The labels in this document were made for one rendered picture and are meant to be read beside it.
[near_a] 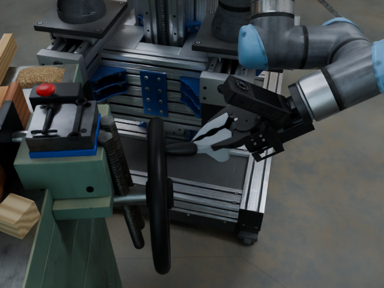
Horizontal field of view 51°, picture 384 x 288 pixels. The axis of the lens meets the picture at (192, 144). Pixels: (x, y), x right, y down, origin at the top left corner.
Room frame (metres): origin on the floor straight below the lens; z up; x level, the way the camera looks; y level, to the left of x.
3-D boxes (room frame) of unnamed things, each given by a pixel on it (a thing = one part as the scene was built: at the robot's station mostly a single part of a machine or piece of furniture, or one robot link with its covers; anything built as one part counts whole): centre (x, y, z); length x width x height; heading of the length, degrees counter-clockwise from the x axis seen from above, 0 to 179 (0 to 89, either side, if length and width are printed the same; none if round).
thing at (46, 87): (0.52, 0.23, 1.02); 0.03 x 0.03 x 0.01
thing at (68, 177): (0.49, 0.21, 0.91); 0.15 x 0.14 x 0.09; 4
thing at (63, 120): (0.49, 0.21, 0.99); 0.13 x 0.11 x 0.06; 4
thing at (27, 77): (0.73, 0.33, 0.91); 0.10 x 0.07 x 0.02; 94
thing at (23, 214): (0.35, 0.26, 0.92); 0.04 x 0.04 x 0.04; 68
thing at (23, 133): (0.48, 0.27, 0.95); 0.09 x 0.07 x 0.09; 4
